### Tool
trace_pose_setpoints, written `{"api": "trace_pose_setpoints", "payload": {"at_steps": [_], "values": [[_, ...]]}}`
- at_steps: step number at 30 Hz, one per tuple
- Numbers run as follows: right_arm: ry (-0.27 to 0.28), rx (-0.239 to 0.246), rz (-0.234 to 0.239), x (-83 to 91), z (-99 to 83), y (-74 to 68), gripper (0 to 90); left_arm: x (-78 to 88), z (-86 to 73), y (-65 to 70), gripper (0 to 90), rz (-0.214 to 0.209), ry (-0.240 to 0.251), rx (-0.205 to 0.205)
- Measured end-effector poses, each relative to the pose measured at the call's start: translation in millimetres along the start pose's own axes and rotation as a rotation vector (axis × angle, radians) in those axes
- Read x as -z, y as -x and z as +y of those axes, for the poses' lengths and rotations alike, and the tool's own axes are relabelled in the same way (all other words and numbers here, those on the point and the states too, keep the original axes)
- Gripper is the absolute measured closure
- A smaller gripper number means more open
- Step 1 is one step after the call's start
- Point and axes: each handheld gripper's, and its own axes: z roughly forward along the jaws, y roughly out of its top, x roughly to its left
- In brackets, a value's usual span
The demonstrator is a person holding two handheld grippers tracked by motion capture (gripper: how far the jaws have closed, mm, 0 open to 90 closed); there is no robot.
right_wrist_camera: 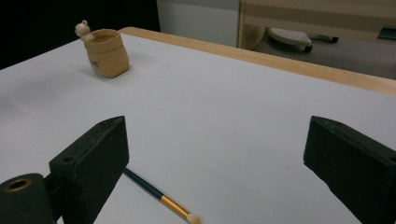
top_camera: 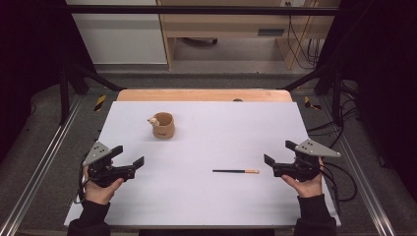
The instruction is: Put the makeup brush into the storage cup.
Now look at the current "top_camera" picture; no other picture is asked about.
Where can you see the black horizontal frame bar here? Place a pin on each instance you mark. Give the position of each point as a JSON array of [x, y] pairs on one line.
[[196, 10]]

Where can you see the white cabinet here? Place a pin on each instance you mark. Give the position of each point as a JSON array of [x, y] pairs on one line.
[[121, 39]]

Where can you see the person's right hand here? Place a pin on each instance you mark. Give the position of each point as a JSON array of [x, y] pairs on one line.
[[306, 188]]

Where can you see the person's left hand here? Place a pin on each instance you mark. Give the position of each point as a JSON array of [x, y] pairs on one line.
[[98, 195]]

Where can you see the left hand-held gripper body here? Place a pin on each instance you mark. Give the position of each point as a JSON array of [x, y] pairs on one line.
[[105, 172]]

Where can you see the grey desk label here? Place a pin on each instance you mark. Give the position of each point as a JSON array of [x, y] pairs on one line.
[[270, 32]]

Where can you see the aluminium floor rail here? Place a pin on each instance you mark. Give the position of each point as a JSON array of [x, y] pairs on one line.
[[36, 170], [364, 183]]

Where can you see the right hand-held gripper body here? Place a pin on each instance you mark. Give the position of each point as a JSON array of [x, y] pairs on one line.
[[301, 168]]

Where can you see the black metal stand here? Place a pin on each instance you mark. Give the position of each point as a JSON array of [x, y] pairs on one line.
[[64, 95], [336, 98]]

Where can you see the black pen with wooden end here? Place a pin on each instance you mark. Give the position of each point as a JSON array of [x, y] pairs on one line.
[[229, 171]]

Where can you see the wooden desk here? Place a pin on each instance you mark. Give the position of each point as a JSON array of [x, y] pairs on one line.
[[226, 24]]

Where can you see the brown cup with animal figure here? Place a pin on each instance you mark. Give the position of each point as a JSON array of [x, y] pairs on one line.
[[164, 128]]

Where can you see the white board sheet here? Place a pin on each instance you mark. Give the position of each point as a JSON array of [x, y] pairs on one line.
[[203, 203]]

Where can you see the yellow black tape marker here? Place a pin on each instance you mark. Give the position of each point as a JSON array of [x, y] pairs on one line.
[[100, 102], [309, 103]]

